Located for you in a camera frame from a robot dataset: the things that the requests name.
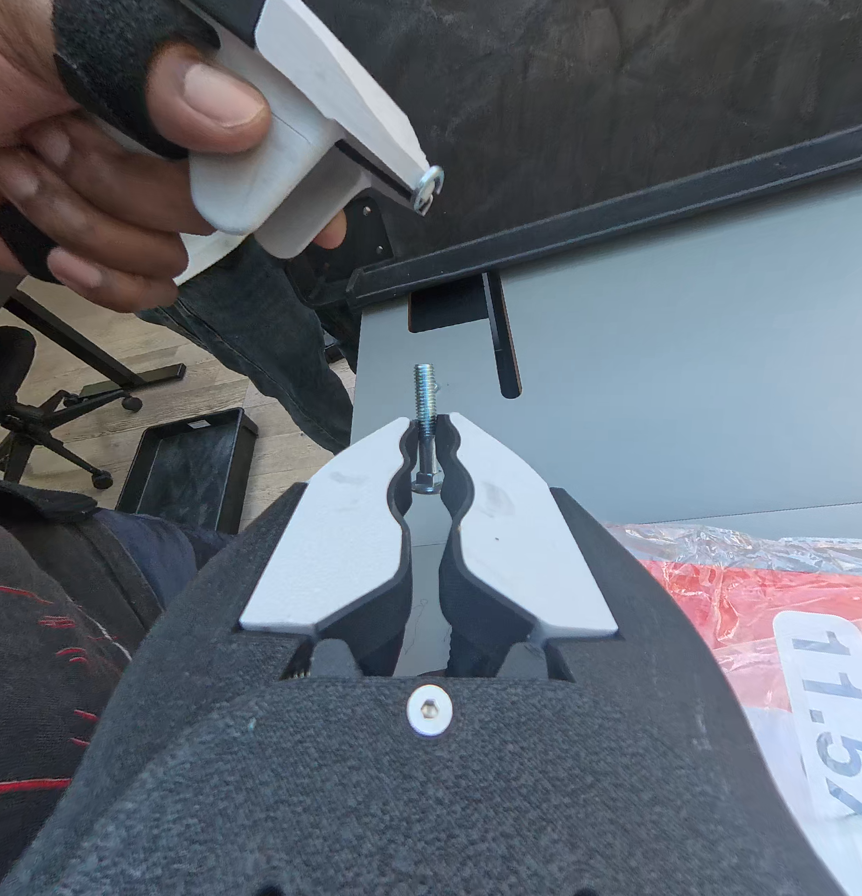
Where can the zinc hex bolt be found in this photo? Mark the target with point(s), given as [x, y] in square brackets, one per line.
[424, 399]

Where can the red plastic bag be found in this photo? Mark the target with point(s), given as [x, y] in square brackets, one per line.
[725, 602]

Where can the metal split lock washer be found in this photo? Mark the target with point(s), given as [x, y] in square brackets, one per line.
[418, 189]

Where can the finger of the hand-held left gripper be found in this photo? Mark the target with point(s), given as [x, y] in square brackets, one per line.
[263, 189]
[333, 77]

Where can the person's left hand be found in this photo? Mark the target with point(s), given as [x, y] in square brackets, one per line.
[25, 140]

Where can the dark felt divider panel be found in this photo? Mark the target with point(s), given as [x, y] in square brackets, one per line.
[578, 91]

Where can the black office chair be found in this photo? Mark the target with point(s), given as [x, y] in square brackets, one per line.
[11, 371]

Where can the black floor tray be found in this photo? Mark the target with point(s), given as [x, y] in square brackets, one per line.
[186, 476]

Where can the person's left leg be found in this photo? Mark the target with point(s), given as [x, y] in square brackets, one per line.
[158, 553]

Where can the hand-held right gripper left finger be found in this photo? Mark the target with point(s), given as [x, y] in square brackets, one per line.
[326, 546]

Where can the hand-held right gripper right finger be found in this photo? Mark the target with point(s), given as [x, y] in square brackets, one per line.
[522, 560]

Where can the person's leg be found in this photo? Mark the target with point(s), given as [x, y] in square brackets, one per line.
[158, 553]
[277, 350]

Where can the black panel frame rail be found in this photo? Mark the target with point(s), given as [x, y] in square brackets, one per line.
[613, 210]

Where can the black desk leg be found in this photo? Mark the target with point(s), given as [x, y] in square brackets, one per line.
[88, 343]

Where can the black clamp bracket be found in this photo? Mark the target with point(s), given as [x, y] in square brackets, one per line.
[445, 308]

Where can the black corner bracket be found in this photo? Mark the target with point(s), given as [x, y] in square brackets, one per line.
[371, 231]

